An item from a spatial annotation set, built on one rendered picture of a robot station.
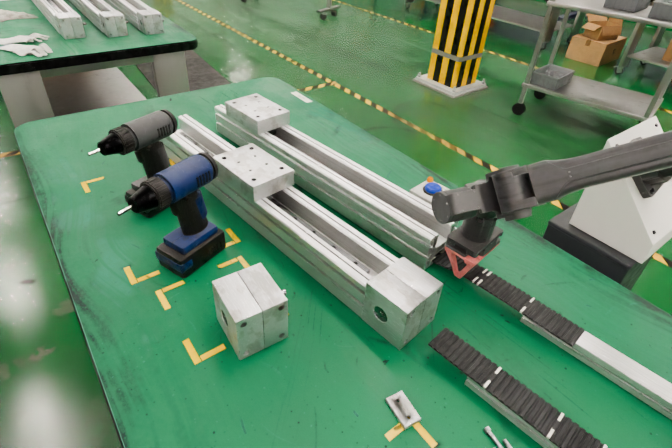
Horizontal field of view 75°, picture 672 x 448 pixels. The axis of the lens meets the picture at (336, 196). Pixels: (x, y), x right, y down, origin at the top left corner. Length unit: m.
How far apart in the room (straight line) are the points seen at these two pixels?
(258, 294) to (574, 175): 0.52
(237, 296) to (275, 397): 0.16
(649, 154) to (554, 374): 0.38
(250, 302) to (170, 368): 0.17
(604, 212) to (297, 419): 0.81
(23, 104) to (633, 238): 2.29
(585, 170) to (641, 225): 0.44
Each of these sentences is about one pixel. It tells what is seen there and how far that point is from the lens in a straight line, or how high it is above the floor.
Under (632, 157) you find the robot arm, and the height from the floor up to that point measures 1.14.
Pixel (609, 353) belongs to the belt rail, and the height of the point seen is 0.81.
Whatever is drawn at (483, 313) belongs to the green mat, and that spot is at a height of 0.78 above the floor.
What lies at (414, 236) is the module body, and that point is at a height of 0.84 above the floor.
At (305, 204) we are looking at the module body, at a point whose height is 0.86.
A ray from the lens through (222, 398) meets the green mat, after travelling 0.75.
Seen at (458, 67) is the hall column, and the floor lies 0.23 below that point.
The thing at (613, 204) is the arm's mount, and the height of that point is 0.88.
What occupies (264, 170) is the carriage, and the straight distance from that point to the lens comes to 0.97.
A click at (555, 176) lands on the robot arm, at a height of 1.09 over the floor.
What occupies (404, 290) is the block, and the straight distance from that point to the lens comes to 0.76.
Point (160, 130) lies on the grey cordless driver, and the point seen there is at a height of 0.97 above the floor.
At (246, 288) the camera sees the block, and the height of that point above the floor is 0.87.
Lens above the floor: 1.42
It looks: 35 degrees down
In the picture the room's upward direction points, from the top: 4 degrees clockwise
